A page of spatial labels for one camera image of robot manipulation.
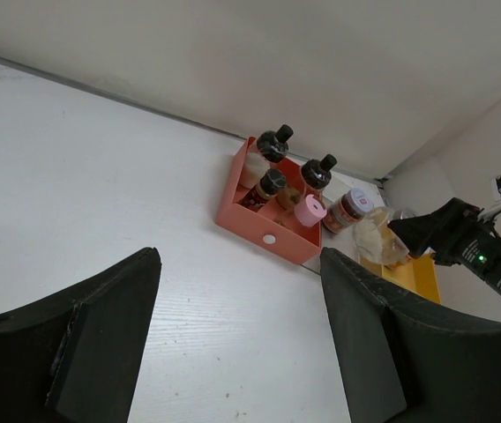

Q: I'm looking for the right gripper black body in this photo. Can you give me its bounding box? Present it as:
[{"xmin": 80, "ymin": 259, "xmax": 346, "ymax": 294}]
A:
[{"xmin": 430, "ymin": 197, "xmax": 501, "ymax": 296}]

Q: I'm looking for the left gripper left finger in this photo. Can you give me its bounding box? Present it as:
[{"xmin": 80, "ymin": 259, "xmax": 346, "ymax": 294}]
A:
[{"xmin": 0, "ymin": 248, "xmax": 161, "ymax": 422}]

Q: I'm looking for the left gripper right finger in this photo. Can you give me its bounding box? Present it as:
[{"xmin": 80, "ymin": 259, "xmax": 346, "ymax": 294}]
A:
[{"xmin": 320, "ymin": 248, "xmax": 501, "ymax": 422}]

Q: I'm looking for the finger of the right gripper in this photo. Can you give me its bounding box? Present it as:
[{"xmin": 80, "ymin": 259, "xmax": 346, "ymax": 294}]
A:
[{"xmin": 387, "ymin": 206, "xmax": 467, "ymax": 259}]

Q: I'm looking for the glass jar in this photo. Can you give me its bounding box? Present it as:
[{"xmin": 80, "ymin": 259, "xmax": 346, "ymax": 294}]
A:
[{"xmin": 353, "ymin": 207, "xmax": 415, "ymax": 269}]

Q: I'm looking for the silver lid spice jar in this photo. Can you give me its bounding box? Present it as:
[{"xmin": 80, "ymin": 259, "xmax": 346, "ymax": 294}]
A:
[{"xmin": 322, "ymin": 188, "xmax": 374, "ymax": 234}]

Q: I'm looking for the pink cap spice bottle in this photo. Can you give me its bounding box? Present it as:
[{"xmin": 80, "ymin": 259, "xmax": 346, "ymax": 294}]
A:
[{"xmin": 294, "ymin": 194, "xmax": 326, "ymax": 227}]

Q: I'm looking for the black cap brown spice bottle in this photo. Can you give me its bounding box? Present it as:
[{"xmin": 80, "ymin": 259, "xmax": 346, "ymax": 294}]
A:
[{"xmin": 300, "ymin": 154, "xmax": 337, "ymax": 196}]

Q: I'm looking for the small dark spice bottle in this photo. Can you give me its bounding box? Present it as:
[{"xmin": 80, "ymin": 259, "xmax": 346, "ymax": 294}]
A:
[{"xmin": 238, "ymin": 168, "xmax": 287, "ymax": 212}]

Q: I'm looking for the black cap white powder bottle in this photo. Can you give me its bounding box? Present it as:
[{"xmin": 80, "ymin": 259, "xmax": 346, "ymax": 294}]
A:
[{"xmin": 239, "ymin": 124, "xmax": 294, "ymax": 189}]

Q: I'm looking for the yellow plastic bin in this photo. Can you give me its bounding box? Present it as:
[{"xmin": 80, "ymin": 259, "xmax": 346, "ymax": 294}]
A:
[{"xmin": 360, "ymin": 255, "xmax": 441, "ymax": 304}]

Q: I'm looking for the clear plastic bin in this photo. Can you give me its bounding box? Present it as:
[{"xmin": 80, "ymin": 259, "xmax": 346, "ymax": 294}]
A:
[{"xmin": 321, "ymin": 172, "xmax": 388, "ymax": 262}]

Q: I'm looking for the red plastic bin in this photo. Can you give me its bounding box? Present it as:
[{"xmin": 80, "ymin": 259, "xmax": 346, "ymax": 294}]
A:
[{"xmin": 215, "ymin": 137, "xmax": 322, "ymax": 264}]

